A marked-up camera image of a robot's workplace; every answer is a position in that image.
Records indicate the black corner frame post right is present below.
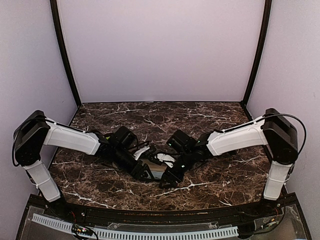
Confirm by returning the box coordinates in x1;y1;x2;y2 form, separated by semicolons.
240;0;272;108

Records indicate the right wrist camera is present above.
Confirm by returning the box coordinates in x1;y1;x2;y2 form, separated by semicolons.
154;153;176;168

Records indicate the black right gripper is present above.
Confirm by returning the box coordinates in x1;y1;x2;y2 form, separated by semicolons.
158;150;195;189

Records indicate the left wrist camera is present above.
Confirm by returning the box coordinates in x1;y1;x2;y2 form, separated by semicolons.
133;146;154;161

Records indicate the black quilted glasses case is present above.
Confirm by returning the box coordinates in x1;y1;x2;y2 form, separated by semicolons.
142;156;168;181

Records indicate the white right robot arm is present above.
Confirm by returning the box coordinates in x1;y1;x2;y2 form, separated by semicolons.
159;108;303;217

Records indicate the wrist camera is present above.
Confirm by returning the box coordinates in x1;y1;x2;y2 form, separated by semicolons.
133;146;154;161
154;153;176;168

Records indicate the black corner frame post left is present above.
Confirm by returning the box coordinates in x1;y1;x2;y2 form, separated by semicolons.
49;0;82;108

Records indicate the black corner frame post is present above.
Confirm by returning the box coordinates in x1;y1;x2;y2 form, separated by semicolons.
49;0;82;108
240;0;272;108

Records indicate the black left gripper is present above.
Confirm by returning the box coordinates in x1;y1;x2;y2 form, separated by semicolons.
112;146;155;182

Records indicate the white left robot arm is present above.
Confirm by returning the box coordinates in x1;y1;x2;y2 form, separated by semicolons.
11;110;155;218

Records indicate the white slotted cable duct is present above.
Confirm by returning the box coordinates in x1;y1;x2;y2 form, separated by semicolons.
31;213;239;240

